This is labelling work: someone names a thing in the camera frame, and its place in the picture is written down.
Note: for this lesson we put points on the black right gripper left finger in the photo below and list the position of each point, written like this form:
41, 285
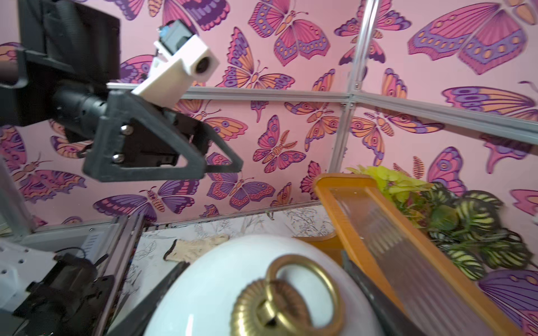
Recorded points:
138, 319

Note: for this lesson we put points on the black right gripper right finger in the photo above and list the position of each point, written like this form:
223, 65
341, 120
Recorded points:
392, 320

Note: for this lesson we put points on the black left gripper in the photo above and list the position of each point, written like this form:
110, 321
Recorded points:
134, 140

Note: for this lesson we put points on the white tea canister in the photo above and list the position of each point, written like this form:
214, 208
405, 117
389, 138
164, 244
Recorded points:
264, 285

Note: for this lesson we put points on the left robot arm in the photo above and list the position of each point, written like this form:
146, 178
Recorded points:
67, 69

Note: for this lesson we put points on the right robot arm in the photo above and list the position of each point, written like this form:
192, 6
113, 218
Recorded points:
253, 285

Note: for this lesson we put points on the wooden three-tier shelf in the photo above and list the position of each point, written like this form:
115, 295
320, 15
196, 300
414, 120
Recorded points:
417, 277

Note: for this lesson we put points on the potted artificial plant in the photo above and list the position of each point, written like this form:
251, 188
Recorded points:
466, 228

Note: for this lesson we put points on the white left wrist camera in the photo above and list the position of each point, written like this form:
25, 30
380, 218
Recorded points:
182, 59

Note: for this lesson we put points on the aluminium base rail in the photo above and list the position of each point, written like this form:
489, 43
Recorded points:
96, 252

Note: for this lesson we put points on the left aluminium frame post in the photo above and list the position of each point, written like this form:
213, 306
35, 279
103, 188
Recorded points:
354, 83

